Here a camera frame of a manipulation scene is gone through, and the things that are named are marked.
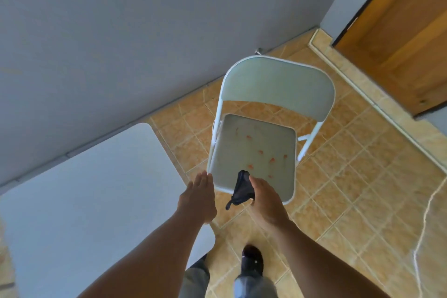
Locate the person's right hand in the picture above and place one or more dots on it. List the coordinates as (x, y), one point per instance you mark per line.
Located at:
(269, 208)

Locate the person's right fingers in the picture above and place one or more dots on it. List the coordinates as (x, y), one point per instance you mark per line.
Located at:
(255, 186)

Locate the person's left forearm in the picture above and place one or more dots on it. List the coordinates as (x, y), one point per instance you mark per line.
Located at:
(153, 259)

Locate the person's right forearm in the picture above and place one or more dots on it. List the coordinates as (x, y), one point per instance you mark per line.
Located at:
(317, 266)

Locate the person's left fingers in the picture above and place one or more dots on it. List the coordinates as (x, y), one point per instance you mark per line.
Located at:
(202, 184)

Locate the white folding chair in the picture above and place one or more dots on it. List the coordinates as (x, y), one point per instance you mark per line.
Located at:
(276, 81)

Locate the black shoe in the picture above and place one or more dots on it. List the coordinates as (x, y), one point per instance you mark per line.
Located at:
(252, 259)

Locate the brown wooden door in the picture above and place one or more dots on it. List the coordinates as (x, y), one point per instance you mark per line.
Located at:
(401, 29)

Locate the person's left hand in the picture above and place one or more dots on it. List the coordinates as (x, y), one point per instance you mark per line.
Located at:
(197, 203)

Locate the dark cloth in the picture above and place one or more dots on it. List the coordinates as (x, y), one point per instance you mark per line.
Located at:
(242, 187)

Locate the grey trouser leg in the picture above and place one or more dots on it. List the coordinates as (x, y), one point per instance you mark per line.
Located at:
(195, 280)
(253, 287)

